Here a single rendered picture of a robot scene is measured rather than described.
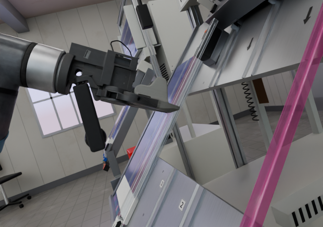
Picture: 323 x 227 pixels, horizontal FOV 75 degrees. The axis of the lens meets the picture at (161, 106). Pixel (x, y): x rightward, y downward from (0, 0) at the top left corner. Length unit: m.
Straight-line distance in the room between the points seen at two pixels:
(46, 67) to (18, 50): 0.04
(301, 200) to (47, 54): 0.60
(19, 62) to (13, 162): 4.57
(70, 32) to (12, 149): 2.47
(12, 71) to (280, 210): 0.59
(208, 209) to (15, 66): 0.33
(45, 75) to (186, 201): 0.29
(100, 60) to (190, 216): 0.28
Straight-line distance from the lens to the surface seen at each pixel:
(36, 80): 0.38
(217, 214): 0.28
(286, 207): 0.61
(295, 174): 0.84
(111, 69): 0.36
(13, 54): 0.38
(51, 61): 0.37
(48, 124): 4.62
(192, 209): 0.33
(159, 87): 0.38
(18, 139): 4.83
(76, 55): 0.39
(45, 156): 4.72
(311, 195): 0.64
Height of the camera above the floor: 0.99
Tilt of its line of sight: 2 degrees down
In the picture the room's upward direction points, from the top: 18 degrees counter-clockwise
